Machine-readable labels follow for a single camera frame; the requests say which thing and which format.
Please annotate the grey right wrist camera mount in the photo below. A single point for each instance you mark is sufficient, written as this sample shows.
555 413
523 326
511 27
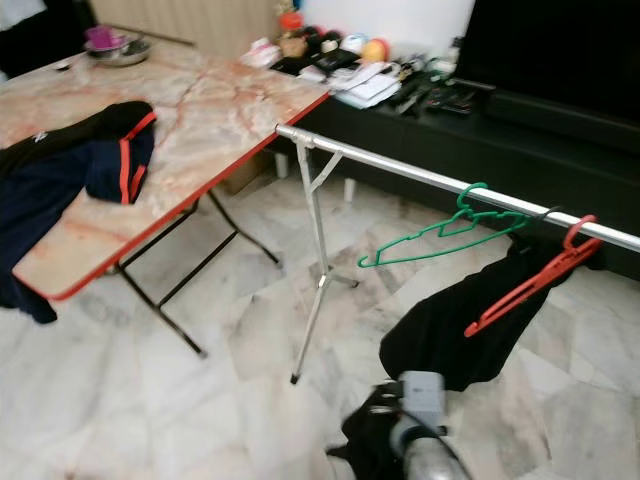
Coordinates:
422 393

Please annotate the purple cup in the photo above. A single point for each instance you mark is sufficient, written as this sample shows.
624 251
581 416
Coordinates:
103 37

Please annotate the black television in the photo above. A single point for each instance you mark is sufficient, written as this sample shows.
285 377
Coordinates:
550 50

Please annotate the black shirt with logo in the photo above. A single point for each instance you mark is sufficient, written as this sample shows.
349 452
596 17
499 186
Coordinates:
450 330

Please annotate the black soundbar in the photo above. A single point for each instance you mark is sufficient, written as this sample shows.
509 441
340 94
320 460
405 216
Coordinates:
560 120

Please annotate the steel bowl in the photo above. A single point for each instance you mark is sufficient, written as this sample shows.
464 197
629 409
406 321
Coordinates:
128 55

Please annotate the orange ball toy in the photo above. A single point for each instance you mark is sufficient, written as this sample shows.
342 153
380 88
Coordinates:
376 50

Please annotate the silver metal clothes rack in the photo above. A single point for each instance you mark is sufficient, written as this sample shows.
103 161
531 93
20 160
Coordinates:
400 167

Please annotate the navy blue shirt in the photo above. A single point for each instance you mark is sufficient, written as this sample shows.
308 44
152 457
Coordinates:
40 230

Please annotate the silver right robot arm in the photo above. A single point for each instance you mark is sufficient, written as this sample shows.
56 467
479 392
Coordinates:
430 465

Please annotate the black TV console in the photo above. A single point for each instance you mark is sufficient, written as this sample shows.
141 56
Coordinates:
450 150

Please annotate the red plastic hanger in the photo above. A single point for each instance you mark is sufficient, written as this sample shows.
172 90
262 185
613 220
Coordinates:
582 245

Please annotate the white blue ball toy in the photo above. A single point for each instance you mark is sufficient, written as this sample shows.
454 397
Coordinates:
351 43

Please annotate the red lidded jar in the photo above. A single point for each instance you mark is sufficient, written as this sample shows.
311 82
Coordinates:
291 43

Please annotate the light wooden cabinet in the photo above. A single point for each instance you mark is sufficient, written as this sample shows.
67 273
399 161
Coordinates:
190 18

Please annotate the small black round lid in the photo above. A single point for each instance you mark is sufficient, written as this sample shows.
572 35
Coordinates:
64 65

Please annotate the marble top folding table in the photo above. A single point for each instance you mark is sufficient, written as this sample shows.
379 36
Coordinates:
220 120

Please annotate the green plastic hanger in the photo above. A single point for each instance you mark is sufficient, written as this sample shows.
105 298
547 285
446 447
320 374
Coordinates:
440 243

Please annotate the black shirt with red trim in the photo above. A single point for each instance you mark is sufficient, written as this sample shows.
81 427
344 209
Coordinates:
60 150

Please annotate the stack of white papers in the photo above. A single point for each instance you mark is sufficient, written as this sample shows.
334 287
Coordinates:
363 88

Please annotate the white lace tablecloth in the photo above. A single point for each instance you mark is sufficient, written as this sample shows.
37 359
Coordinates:
18 10

